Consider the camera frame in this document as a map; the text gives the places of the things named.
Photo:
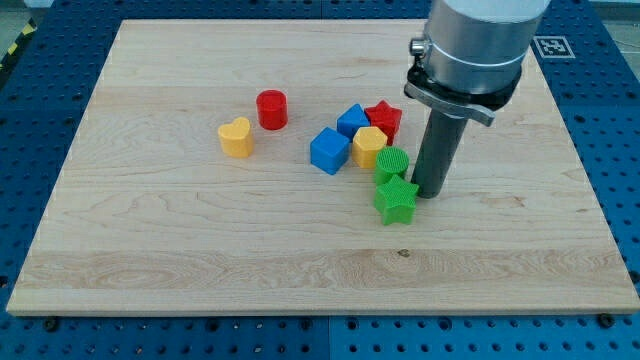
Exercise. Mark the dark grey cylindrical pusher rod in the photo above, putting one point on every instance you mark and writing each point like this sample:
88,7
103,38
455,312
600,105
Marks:
439,144

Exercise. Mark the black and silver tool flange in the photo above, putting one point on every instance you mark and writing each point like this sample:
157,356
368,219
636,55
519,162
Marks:
478,107

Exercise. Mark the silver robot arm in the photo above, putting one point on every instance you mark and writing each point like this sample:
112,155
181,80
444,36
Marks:
467,64

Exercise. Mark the yellow heart block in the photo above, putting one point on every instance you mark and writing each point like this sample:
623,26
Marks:
236,138

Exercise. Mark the wooden board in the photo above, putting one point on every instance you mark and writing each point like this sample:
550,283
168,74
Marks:
149,217

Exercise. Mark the green cylinder block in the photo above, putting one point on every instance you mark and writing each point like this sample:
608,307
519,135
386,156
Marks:
390,161

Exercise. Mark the red star block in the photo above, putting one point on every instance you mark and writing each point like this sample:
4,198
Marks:
386,117

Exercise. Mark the yellow hexagon block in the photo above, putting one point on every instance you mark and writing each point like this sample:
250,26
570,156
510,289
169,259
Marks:
367,143

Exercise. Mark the green star block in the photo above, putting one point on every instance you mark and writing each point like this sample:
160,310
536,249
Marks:
395,200

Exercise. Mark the white fiducial marker tag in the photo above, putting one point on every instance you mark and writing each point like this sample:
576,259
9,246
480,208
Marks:
553,47

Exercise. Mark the blue pentagon block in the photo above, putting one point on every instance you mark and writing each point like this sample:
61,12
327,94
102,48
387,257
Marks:
351,121

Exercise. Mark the blue cube block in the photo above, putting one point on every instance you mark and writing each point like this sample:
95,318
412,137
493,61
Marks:
329,150

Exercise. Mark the red cylinder block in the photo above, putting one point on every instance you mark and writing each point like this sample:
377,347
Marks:
272,109

